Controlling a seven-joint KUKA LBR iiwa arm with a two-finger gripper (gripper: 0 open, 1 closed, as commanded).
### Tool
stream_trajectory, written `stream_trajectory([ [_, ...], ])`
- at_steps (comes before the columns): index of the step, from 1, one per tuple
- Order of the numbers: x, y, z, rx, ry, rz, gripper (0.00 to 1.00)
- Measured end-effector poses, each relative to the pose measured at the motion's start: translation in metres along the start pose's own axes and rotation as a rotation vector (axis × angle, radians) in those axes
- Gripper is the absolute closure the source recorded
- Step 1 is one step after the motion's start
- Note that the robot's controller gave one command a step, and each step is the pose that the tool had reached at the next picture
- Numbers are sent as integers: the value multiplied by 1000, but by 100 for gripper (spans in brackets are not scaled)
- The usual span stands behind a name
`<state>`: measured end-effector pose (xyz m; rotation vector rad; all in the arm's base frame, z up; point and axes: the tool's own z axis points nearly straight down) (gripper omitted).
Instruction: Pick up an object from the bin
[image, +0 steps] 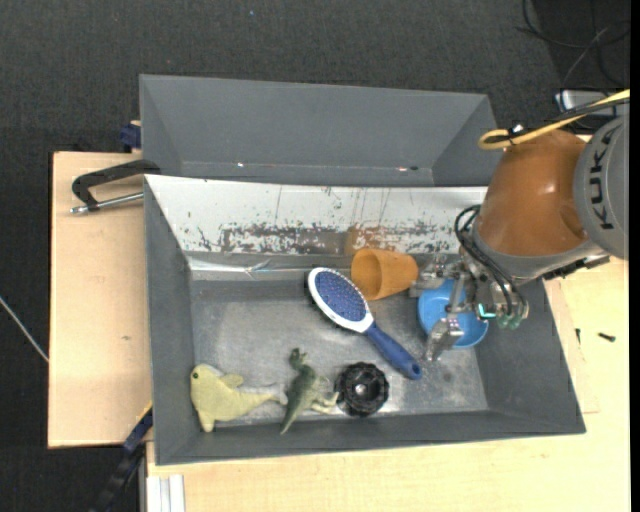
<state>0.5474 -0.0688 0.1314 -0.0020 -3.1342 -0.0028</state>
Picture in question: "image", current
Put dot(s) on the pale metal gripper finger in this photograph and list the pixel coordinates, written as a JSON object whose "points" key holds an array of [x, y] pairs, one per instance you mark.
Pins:
{"points": [[454, 331], [436, 342]]}

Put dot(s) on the blue bowl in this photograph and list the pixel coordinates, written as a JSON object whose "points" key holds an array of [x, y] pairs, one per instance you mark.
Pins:
{"points": [[472, 325]]}

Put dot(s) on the orange cup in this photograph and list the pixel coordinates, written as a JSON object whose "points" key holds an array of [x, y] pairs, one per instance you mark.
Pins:
{"points": [[387, 272]]}

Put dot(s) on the black round knob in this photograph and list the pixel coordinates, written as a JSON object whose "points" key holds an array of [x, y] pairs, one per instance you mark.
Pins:
{"points": [[361, 390]]}

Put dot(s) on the blue and white hairbrush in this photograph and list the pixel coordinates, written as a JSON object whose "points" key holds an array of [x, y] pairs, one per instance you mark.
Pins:
{"points": [[340, 300]]}

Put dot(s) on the small black screw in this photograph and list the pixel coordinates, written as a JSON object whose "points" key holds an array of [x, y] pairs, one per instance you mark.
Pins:
{"points": [[607, 337]]}

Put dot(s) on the green toy dinosaur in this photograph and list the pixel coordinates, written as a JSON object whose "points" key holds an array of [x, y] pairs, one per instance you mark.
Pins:
{"points": [[302, 387]]}

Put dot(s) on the pale green plush dolphin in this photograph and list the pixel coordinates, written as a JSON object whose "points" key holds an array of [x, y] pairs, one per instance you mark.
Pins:
{"points": [[220, 397]]}

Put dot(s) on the grey metal bin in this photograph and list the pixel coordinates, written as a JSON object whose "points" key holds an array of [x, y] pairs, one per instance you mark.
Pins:
{"points": [[300, 125]]}

